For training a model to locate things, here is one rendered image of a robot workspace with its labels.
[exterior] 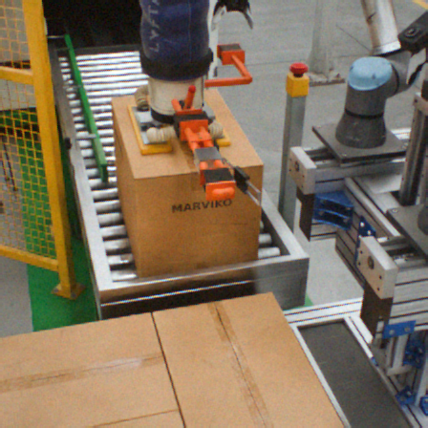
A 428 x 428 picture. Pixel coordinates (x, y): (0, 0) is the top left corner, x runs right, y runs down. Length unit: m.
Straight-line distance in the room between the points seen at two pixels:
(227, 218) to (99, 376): 0.63
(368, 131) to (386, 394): 0.91
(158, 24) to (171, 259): 0.73
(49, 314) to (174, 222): 1.06
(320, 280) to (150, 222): 1.27
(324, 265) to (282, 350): 1.29
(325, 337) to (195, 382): 0.79
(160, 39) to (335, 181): 0.67
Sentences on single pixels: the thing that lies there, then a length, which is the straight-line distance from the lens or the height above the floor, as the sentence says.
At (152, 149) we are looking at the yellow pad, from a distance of 2.18.
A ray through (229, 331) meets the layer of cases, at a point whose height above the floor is 0.54.
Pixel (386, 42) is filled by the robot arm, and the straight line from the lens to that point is 2.14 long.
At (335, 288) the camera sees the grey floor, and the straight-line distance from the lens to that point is 3.20.
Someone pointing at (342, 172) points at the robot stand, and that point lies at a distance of 2.10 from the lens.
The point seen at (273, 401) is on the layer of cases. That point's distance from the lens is 1.94.
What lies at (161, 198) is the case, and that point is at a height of 0.87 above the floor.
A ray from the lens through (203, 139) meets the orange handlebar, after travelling 1.95.
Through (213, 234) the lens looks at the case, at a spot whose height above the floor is 0.71.
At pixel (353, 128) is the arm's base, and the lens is 2.08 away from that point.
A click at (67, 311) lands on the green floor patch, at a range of 3.06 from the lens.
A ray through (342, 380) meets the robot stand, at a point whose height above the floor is 0.21.
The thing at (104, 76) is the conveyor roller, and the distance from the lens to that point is 3.86.
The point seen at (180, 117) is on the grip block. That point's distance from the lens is 2.08.
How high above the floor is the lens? 1.98
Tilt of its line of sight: 33 degrees down
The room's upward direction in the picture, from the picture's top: 1 degrees clockwise
